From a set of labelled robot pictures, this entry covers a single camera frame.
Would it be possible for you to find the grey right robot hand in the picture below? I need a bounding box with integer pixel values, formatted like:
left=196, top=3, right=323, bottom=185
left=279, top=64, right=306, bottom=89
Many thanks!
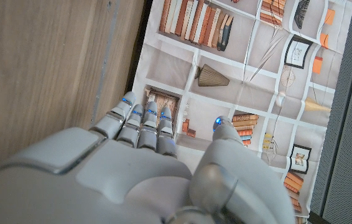
left=0, top=91, right=297, bottom=224

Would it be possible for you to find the dark perforated panel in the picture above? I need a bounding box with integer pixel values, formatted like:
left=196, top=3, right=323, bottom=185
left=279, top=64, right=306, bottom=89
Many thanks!
left=308, top=0, right=352, bottom=224

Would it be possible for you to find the printed bookshelf backdrop cloth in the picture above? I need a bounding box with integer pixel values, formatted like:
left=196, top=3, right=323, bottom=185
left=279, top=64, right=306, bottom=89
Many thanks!
left=131, top=0, right=352, bottom=224

